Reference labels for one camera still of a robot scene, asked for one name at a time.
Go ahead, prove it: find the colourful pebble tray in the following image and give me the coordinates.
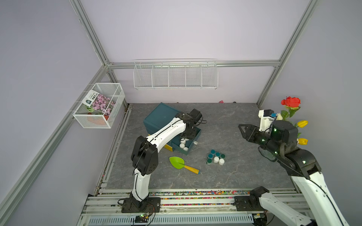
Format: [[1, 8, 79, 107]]
[[149, 190, 250, 206]]

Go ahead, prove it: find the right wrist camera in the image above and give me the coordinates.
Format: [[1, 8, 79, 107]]
[[258, 109, 277, 132]]

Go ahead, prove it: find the teal drawer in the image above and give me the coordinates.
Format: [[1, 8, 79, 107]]
[[171, 128, 201, 155]]

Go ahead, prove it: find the glass vase with flowers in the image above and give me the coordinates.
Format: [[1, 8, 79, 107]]
[[277, 97, 309, 146]]

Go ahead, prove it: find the purple flower seed packet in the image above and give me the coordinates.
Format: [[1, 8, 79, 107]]
[[82, 90, 116, 116]]

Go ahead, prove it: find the teal drawer cabinet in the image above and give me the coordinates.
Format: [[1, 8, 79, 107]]
[[143, 103, 180, 135]]

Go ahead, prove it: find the long white wire basket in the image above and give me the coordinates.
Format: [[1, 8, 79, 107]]
[[133, 61, 219, 89]]

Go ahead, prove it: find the green toy shovel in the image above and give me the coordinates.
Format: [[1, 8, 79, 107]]
[[169, 156, 199, 174]]

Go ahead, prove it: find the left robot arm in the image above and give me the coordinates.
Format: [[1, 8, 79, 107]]
[[119, 109, 203, 214]]

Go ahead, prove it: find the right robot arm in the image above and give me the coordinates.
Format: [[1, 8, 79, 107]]
[[238, 121, 348, 226]]

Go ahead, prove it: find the small white wire basket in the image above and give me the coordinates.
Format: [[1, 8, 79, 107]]
[[73, 83, 125, 129]]

